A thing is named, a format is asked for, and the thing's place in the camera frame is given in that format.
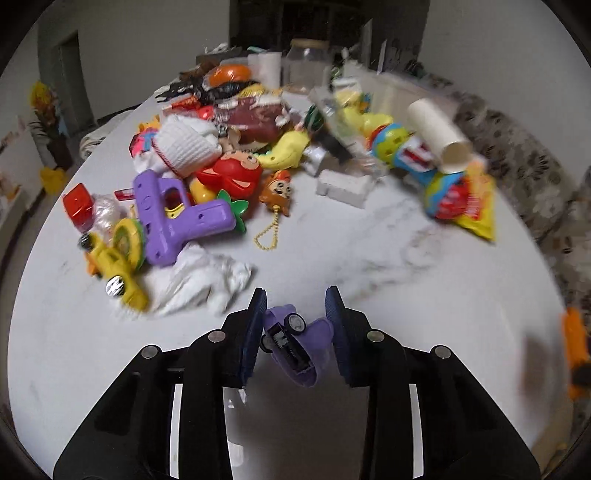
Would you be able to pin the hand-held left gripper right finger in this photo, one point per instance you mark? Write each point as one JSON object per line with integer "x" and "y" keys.
{"x": 339, "y": 337}

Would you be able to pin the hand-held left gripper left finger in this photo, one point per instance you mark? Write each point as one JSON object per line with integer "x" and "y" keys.
{"x": 251, "y": 334}

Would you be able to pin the purple toy car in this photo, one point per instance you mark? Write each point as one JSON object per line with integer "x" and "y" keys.
{"x": 318, "y": 344}

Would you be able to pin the large crumpled white tissue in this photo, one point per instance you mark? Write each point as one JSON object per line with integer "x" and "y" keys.
{"x": 203, "y": 277}

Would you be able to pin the green flower toy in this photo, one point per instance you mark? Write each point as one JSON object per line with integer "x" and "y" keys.
{"x": 233, "y": 210}

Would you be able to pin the yellow toy car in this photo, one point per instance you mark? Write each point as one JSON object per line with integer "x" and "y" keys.
{"x": 115, "y": 277}

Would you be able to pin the purple toy gun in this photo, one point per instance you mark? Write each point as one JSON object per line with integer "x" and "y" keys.
{"x": 159, "y": 217}

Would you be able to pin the white foam block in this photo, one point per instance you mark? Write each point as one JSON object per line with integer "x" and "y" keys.
{"x": 344, "y": 187}

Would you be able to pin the red monkey toy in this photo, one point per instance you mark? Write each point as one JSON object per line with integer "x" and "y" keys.
{"x": 231, "y": 173}

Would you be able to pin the yellow banana toy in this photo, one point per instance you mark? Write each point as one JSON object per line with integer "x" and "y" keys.
{"x": 286, "y": 150}

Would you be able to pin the clear plastic bag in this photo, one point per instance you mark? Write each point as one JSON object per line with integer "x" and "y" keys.
{"x": 108, "y": 212}

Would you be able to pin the red clip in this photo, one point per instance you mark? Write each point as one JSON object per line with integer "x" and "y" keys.
{"x": 124, "y": 194}

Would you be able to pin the black white tube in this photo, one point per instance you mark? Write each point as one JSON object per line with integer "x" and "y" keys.
{"x": 334, "y": 143}

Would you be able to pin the red white striped toy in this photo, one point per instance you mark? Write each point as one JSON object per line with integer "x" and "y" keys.
{"x": 418, "y": 154}

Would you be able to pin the colourful ball toy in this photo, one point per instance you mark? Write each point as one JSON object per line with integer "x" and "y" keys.
{"x": 390, "y": 143}

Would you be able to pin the white knitted glove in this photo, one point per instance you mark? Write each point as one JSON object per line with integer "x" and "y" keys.
{"x": 184, "y": 145}

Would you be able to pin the brown snack bag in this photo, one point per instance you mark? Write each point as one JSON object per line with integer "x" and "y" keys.
{"x": 256, "y": 122}

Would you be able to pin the red lidded box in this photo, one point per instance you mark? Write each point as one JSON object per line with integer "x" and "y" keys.
{"x": 78, "y": 207}

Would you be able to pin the pink doll toy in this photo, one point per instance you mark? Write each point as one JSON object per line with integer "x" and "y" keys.
{"x": 143, "y": 143}

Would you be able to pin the yellow duck toy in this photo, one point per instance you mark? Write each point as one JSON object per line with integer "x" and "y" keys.
{"x": 360, "y": 113}

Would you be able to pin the paper cup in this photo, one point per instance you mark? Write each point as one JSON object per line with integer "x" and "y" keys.
{"x": 438, "y": 134}

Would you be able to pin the clear spout pouch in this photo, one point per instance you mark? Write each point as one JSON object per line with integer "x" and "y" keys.
{"x": 332, "y": 104}

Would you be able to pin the orange red plush toy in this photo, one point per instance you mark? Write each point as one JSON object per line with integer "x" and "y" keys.
{"x": 575, "y": 341}

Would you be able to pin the small yellow snack bag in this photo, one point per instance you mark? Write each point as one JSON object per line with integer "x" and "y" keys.
{"x": 265, "y": 93}

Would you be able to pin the folded white towel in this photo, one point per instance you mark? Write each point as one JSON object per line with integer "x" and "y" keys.
{"x": 104, "y": 131}

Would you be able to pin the yellow potty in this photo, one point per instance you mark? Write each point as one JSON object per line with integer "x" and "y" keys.
{"x": 51, "y": 179}

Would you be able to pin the black dragon toy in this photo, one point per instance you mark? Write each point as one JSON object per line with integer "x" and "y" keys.
{"x": 178, "y": 90}

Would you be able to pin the white storage box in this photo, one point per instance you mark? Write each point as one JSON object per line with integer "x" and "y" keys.
{"x": 397, "y": 85}

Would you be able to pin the floral sofa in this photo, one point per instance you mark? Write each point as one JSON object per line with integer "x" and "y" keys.
{"x": 521, "y": 152}

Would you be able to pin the orange bagged item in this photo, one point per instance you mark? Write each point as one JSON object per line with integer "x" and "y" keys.
{"x": 228, "y": 74}

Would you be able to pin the glass jar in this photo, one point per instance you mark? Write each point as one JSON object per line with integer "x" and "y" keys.
{"x": 307, "y": 64}

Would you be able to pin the grey tissue box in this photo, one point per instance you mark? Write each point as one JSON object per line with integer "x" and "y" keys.
{"x": 217, "y": 53}

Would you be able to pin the potted yellow flowers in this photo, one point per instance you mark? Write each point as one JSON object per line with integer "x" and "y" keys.
{"x": 48, "y": 120}

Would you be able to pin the grey interior door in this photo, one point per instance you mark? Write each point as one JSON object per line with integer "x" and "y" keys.
{"x": 69, "y": 78}

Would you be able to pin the dark display cabinet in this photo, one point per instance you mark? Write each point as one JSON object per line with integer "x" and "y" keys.
{"x": 277, "y": 18}

